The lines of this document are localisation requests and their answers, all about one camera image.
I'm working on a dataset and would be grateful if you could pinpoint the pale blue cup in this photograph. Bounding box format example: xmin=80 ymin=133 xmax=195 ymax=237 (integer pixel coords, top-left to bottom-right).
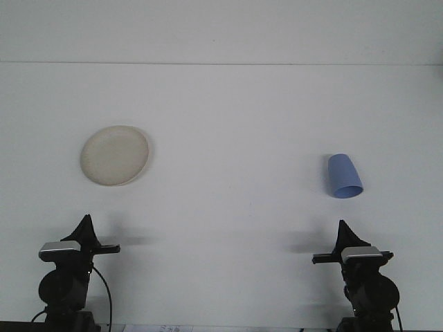
xmin=327 ymin=153 xmax=365 ymax=200

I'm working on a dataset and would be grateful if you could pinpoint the pale round plate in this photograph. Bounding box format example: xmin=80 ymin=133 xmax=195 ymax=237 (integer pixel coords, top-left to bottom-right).
xmin=80 ymin=124 xmax=151 ymax=187

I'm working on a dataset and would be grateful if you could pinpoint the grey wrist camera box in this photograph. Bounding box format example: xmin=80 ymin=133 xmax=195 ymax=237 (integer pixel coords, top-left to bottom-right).
xmin=341 ymin=246 xmax=383 ymax=263
xmin=38 ymin=241 xmax=82 ymax=263

